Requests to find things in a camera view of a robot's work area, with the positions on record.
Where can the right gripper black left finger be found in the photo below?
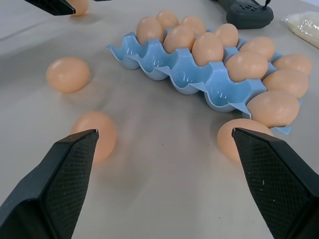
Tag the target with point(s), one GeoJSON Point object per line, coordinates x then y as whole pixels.
{"type": "Point", "coordinates": [49, 189]}

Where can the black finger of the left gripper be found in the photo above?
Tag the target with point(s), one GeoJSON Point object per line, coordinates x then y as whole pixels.
{"type": "Point", "coordinates": [54, 6]}

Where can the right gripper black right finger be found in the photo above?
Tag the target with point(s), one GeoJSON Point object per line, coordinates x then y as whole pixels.
{"type": "Point", "coordinates": [279, 184]}

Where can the light blue plastic egg tray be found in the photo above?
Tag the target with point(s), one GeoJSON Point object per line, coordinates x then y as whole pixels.
{"type": "Point", "coordinates": [219, 85]}

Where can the beige egg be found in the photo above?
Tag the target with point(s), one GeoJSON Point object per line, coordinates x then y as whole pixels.
{"type": "Point", "coordinates": [259, 47]}
{"type": "Point", "coordinates": [149, 31]}
{"type": "Point", "coordinates": [106, 139]}
{"type": "Point", "coordinates": [81, 7]}
{"type": "Point", "coordinates": [208, 49]}
{"type": "Point", "coordinates": [67, 74]}
{"type": "Point", "coordinates": [178, 39]}
{"type": "Point", "coordinates": [286, 83]}
{"type": "Point", "coordinates": [246, 67]}
{"type": "Point", "coordinates": [295, 63]}
{"type": "Point", "coordinates": [227, 35]}
{"type": "Point", "coordinates": [168, 20]}
{"type": "Point", "coordinates": [194, 25]}
{"type": "Point", "coordinates": [226, 143]}
{"type": "Point", "coordinates": [274, 109]}

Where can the clear plastic bag white contents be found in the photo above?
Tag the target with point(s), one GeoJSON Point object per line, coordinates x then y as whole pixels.
{"type": "Point", "coordinates": [304, 27]}

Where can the dark grey handheld controller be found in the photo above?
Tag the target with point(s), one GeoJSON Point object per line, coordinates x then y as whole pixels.
{"type": "Point", "coordinates": [249, 15]}

